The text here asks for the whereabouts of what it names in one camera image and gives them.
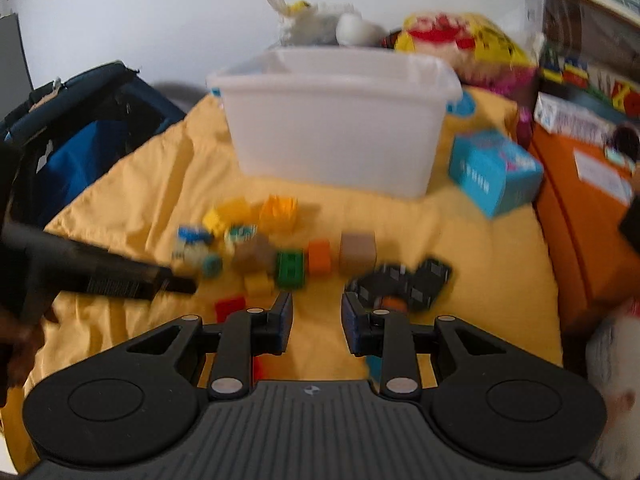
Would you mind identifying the black round object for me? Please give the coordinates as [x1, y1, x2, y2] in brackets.
[607, 122, 640, 161]

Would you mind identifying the orange hollow building block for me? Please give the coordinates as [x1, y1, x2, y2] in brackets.
[259, 195, 299, 233]

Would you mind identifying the yellow red plastic bag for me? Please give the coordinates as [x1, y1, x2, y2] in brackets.
[392, 11, 540, 92]

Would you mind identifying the orange cardboard box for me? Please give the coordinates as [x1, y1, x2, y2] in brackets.
[529, 120, 640, 333]

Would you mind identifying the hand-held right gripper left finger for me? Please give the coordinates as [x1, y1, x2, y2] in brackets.
[120, 290, 294, 401]

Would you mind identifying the white bag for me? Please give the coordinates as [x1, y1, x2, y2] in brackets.
[585, 300, 640, 461]

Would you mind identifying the white medicine box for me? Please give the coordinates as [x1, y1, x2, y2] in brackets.
[532, 92, 613, 136]

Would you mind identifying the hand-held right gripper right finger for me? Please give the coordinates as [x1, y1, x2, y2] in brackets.
[341, 291, 516, 401]

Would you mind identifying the teal cardboard box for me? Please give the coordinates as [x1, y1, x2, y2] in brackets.
[447, 129, 545, 219]

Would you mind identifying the white plastic storage bin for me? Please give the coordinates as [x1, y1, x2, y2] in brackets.
[206, 49, 463, 200]

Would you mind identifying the small green building block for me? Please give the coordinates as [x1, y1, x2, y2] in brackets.
[275, 250, 306, 290]

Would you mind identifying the black sponge block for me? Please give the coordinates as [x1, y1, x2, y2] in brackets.
[618, 205, 640, 251]

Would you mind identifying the long yellow building block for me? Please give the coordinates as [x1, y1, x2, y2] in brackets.
[202, 197, 256, 238]

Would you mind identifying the pink plastic bag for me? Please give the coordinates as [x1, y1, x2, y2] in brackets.
[495, 80, 538, 148]

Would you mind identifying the white plush toy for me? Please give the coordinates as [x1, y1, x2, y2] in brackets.
[260, 0, 396, 50]

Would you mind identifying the teal toy car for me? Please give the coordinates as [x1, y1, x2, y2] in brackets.
[223, 224, 258, 251]

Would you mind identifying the colourful toy box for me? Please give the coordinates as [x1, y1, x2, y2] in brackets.
[540, 45, 640, 121]

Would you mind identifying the brown cube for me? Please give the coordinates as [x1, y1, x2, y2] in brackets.
[231, 235, 277, 276]
[339, 231, 377, 276]

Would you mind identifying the yellow cloth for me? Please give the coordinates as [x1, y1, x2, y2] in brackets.
[0, 85, 566, 471]

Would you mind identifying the person's left hand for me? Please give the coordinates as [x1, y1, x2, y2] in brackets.
[0, 305, 48, 402]

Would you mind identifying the small blue toy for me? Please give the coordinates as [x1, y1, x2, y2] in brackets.
[177, 226, 213, 247]

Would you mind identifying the white paper label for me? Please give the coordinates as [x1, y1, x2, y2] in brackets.
[572, 150, 633, 206]

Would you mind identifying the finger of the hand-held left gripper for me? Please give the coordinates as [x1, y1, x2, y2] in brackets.
[164, 272, 197, 297]

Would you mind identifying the blue bag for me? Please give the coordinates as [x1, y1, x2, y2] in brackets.
[0, 61, 188, 241]

